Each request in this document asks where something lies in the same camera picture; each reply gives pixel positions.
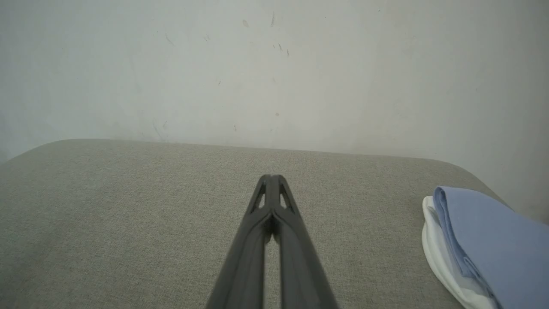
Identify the grey fabric sofa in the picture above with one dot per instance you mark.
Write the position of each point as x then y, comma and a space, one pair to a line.
128, 214

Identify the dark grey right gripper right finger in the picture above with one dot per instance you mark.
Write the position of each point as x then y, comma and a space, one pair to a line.
300, 266

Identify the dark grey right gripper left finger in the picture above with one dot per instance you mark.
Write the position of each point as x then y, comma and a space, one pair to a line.
246, 266

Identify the light blue white-collared shirt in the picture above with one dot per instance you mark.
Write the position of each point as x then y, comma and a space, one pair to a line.
493, 240

